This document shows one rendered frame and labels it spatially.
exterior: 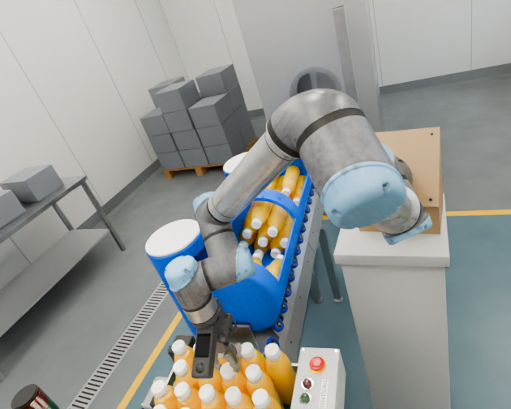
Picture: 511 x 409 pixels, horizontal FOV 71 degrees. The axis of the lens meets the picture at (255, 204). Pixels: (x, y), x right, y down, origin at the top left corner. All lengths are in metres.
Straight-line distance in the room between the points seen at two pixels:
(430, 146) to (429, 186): 0.12
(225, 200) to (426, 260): 0.62
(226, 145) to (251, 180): 3.94
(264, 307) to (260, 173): 0.59
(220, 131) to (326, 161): 4.09
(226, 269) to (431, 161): 0.68
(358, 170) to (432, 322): 0.90
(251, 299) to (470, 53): 5.24
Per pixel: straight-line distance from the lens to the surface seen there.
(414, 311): 1.31
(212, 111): 4.50
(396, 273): 1.19
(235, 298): 1.17
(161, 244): 1.76
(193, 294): 0.82
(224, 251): 0.81
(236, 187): 0.72
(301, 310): 1.42
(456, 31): 5.88
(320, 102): 0.56
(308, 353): 1.00
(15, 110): 4.63
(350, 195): 0.50
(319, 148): 0.53
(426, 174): 1.15
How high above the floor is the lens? 1.90
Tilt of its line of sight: 29 degrees down
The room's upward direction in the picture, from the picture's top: 19 degrees counter-clockwise
